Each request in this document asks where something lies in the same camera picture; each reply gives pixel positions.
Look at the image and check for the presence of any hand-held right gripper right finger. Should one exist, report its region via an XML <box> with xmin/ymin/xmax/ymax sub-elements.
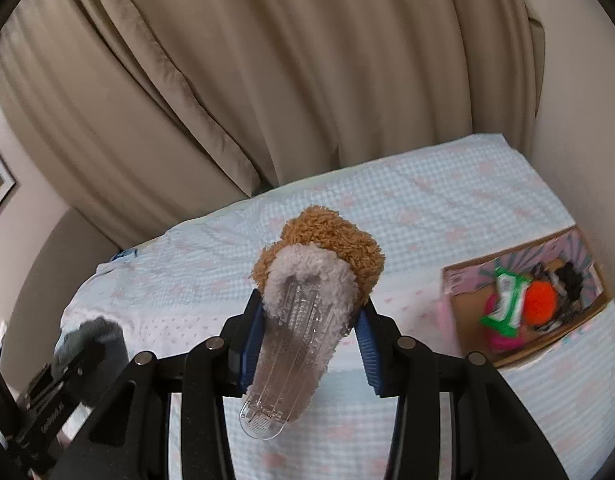
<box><xmin>355</xmin><ymin>299</ymin><xmax>571</xmax><ymax>480</ymax></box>

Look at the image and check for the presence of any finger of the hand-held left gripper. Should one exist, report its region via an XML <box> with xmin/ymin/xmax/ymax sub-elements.
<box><xmin>22</xmin><ymin>360</ymin><xmax>85</xmax><ymax>403</ymax></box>

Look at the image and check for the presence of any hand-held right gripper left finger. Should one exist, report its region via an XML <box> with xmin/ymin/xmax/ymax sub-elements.
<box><xmin>70</xmin><ymin>287</ymin><xmax>265</xmax><ymax>480</ymax></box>

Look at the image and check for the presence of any brown fluffy slipper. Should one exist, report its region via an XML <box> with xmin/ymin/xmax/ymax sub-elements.
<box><xmin>238</xmin><ymin>204</ymin><xmax>387</xmax><ymax>442</ymax></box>

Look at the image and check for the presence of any pink soft cube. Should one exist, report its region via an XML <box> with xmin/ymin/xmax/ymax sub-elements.
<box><xmin>485</xmin><ymin>295</ymin><xmax>525</xmax><ymax>352</ymax></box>

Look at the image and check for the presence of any green white packet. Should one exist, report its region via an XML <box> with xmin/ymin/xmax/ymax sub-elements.
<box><xmin>480</xmin><ymin>266</ymin><xmax>531</xmax><ymax>338</ymax></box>

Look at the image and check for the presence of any pink patterned cardboard box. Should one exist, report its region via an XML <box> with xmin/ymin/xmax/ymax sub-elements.
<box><xmin>441</xmin><ymin>225</ymin><xmax>613</xmax><ymax>368</ymax></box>

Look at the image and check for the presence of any orange fuzzy ball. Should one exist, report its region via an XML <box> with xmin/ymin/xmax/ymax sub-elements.
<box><xmin>523</xmin><ymin>280</ymin><xmax>558</xmax><ymax>318</ymax></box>

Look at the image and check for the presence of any dark patterned sock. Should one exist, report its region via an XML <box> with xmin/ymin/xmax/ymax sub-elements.
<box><xmin>530</xmin><ymin>261</ymin><xmax>583</xmax><ymax>333</ymax></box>

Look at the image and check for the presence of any beige curtain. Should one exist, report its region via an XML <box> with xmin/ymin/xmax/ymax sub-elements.
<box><xmin>0</xmin><ymin>0</ymin><xmax>545</xmax><ymax>248</ymax></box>

